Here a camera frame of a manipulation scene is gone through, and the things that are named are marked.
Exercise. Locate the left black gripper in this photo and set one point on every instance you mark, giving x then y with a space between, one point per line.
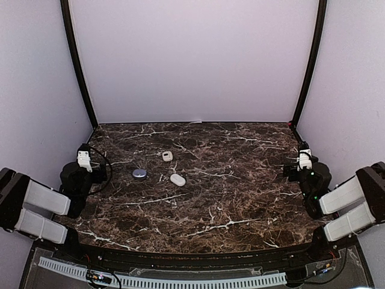
98 178

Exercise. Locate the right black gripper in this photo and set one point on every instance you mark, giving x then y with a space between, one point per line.
291 168

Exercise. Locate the purple blue charging case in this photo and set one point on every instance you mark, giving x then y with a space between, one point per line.
139 174

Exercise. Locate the beige earbud charging case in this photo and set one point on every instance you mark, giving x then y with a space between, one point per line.
167 156

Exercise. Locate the white charging case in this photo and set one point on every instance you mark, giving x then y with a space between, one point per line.
177 180

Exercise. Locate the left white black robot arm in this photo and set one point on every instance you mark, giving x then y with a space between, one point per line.
19 192

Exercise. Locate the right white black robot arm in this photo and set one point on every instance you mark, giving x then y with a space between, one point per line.
367 185

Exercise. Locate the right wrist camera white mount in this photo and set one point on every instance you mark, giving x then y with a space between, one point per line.
304 158

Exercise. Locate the black front table rail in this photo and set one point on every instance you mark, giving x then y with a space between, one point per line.
269 259

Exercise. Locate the white slotted cable duct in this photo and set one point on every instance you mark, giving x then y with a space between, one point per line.
144 279

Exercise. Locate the left black frame post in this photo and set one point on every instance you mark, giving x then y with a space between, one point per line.
74 54

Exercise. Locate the black frame post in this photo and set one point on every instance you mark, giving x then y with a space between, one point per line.
74 54
313 55

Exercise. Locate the right black frame post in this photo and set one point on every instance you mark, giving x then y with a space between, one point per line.
313 55

